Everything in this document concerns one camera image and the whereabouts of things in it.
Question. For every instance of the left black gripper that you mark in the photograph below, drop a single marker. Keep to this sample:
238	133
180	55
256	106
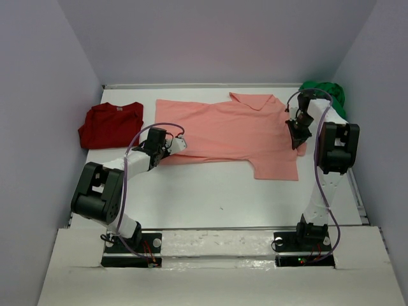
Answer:
160	153

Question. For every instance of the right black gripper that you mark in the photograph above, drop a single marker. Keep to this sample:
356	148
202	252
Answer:
299	129

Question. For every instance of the pink t-shirt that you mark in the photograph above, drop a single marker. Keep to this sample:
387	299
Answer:
249	127

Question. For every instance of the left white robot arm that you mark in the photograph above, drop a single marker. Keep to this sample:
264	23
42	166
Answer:
101	191

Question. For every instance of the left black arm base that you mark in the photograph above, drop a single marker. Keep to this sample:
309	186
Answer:
130	253

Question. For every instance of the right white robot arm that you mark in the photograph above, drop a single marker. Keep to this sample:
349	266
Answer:
334	154

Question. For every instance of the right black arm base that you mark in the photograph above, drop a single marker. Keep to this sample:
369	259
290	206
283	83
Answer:
307	245

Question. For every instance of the green crumpled t-shirt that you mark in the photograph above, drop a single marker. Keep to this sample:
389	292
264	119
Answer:
333	89

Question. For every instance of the red folded t-shirt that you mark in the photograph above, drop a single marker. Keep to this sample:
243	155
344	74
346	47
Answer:
109	126

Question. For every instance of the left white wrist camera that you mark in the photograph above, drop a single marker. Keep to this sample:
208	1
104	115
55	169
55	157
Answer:
175	145

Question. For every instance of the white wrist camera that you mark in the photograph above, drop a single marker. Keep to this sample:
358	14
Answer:
175	145
291	113

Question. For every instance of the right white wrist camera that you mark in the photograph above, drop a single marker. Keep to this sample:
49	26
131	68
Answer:
291	113

